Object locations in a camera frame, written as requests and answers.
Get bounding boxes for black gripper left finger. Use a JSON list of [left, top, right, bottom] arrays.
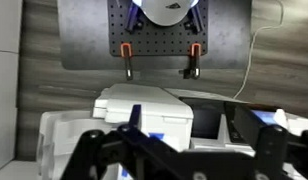
[[60, 104, 182, 180]]

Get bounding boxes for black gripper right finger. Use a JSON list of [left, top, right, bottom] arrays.
[[233, 105, 308, 180]]

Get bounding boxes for white styrofoam box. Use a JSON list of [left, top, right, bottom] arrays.
[[36, 109, 123, 180]]

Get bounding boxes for white cabinet panel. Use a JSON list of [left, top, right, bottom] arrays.
[[0, 0, 24, 173]]

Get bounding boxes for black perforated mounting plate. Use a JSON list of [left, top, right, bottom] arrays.
[[107, 0, 210, 58]]

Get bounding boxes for blue black clamp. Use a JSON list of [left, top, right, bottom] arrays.
[[183, 2, 205, 34], [124, 2, 145, 34]]

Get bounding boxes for black clamp with orange handle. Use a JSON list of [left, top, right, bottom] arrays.
[[178, 42, 203, 80], [119, 42, 135, 81]]

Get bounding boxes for thin white cable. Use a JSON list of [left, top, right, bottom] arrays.
[[231, 0, 285, 100]]

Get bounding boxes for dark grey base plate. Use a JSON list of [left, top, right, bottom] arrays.
[[56, 0, 254, 71]]

